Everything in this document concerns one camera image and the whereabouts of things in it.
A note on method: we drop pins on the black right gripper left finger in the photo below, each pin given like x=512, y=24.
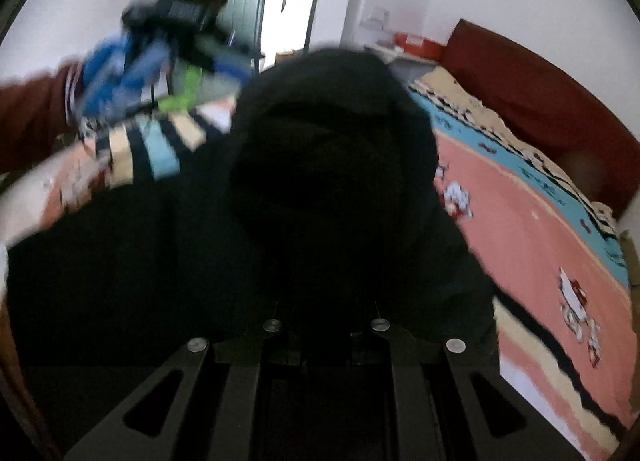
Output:
x=200, y=405

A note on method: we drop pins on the large black garment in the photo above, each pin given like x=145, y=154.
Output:
x=317, y=208

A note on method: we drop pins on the dark red sleeved forearm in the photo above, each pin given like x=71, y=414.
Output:
x=35, y=113

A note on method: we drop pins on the blue gloved left hand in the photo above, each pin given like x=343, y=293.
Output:
x=111, y=79

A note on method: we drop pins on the green plastic chair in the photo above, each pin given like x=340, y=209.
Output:
x=182, y=98

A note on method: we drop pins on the striped cartoon bed blanket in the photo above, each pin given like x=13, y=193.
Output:
x=564, y=314

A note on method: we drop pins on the red box on shelf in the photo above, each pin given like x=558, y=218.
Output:
x=418, y=46

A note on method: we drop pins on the grey bedside shelf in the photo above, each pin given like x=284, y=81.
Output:
x=405, y=66

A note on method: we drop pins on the brown cardboard beside bed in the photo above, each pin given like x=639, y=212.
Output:
x=632, y=261

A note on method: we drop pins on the dark red headboard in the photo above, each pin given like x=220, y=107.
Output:
x=546, y=108

